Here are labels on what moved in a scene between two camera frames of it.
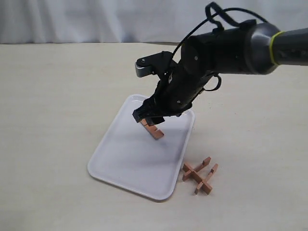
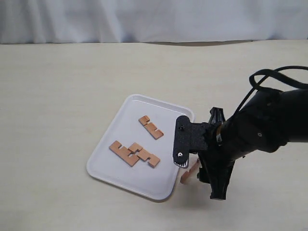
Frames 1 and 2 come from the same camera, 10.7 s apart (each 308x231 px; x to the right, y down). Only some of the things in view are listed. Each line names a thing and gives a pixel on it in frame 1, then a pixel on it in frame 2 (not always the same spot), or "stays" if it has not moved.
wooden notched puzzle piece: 206,187 → 123,153
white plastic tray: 129,157 stays
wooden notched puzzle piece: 204,163 → 153,160
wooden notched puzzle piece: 204,181 → 185,175
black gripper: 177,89 → 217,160
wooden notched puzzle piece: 155,133 stays
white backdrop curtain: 109,21 stays
